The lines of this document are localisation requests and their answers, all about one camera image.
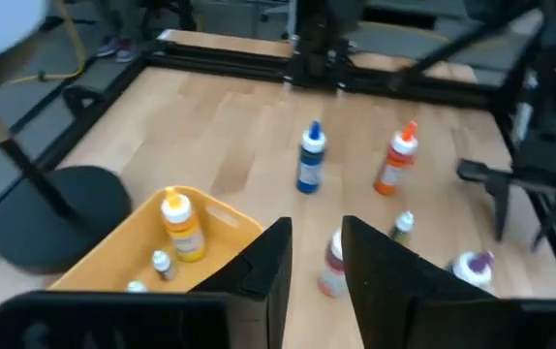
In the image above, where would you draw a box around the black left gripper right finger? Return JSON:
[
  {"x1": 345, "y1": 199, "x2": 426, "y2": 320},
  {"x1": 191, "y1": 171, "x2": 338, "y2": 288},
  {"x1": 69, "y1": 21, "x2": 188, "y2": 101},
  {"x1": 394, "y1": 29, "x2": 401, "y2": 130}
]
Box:
[{"x1": 341, "y1": 215, "x2": 516, "y2": 349}]

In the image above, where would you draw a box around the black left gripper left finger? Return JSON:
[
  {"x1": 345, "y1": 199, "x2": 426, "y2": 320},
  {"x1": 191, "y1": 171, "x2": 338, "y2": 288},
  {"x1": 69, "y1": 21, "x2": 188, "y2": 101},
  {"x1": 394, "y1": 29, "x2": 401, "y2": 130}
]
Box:
[{"x1": 188, "y1": 216, "x2": 294, "y2": 349}]

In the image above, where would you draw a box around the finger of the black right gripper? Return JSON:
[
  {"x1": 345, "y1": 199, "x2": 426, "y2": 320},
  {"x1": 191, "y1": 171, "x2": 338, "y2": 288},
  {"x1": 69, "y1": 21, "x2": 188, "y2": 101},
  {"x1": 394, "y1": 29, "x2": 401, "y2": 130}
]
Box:
[
  {"x1": 493, "y1": 179, "x2": 511, "y2": 241},
  {"x1": 532, "y1": 198, "x2": 556, "y2": 251}
]

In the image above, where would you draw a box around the small dropper bottle green label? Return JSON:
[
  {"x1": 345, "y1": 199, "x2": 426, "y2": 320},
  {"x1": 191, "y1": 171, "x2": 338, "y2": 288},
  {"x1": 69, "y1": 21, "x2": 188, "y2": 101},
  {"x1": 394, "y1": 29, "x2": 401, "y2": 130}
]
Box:
[{"x1": 389, "y1": 209, "x2": 416, "y2": 246}]

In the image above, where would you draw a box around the large yellow food coloring bottle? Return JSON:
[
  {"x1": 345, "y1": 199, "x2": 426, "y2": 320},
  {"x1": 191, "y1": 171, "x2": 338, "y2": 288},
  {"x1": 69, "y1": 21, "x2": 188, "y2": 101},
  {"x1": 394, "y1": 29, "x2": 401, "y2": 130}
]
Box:
[{"x1": 160, "y1": 186, "x2": 207, "y2": 264}]

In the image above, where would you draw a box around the large orange food coloring bottle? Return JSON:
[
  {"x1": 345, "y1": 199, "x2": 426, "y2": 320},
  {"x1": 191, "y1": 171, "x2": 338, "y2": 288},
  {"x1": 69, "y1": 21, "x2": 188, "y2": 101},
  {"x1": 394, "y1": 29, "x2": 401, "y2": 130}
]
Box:
[{"x1": 372, "y1": 120, "x2": 419, "y2": 197}]

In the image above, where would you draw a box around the large blue food coloring bottle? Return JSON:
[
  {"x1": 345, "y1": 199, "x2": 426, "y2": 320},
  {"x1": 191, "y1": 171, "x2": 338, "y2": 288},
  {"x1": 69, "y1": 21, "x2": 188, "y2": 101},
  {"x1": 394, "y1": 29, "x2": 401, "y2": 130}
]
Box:
[{"x1": 295, "y1": 119, "x2": 327, "y2": 195}]

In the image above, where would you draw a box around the yellow plastic basket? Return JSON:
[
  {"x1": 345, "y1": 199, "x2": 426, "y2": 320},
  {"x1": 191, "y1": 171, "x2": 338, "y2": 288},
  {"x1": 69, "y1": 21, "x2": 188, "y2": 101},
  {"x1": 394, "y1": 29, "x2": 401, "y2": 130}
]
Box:
[{"x1": 47, "y1": 185, "x2": 264, "y2": 295}]

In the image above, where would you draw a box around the person's shoe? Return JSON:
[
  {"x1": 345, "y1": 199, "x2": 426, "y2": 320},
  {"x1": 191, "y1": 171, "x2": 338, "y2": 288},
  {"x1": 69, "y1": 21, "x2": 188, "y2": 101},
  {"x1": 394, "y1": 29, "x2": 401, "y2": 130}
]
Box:
[
  {"x1": 96, "y1": 37, "x2": 120, "y2": 58},
  {"x1": 115, "y1": 39, "x2": 137, "y2": 64}
]

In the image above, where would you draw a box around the person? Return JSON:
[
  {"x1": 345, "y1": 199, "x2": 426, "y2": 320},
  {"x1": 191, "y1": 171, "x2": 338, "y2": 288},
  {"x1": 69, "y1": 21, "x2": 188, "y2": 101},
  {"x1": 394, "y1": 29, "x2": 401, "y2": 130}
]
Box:
[{"x1": 93, "y1": 0, "x2": 143, "y2": 43}]

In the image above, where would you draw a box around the black aluminium table frame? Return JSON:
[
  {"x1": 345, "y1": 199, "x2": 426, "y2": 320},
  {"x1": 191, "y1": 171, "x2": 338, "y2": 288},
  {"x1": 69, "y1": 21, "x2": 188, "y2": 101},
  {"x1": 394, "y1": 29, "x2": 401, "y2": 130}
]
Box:
[{"x1": 0, "y1": 28, "x2": 556, "y2": 301}]

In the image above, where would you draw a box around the yellow floor extension cable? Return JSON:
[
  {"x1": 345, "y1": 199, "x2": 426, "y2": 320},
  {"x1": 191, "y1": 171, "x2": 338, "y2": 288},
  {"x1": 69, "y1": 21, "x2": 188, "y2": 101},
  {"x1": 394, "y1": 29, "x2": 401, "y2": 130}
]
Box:
[{"x1": 6, "y1": 0, "x2": 88, "y2": 84}]

